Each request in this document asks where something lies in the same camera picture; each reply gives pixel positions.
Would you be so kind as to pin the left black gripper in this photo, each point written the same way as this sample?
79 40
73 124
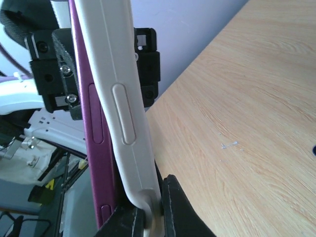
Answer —
53 65

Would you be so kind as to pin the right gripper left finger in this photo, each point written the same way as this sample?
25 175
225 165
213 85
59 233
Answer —
126 221

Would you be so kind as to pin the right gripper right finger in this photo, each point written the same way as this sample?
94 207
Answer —
180 219

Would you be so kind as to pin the black phone magenta edge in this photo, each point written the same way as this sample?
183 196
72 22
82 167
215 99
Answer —
101 162

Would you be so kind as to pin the phone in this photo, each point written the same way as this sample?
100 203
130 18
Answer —
108 35

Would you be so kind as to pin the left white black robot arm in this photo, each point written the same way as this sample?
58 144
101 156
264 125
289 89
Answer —
17 94

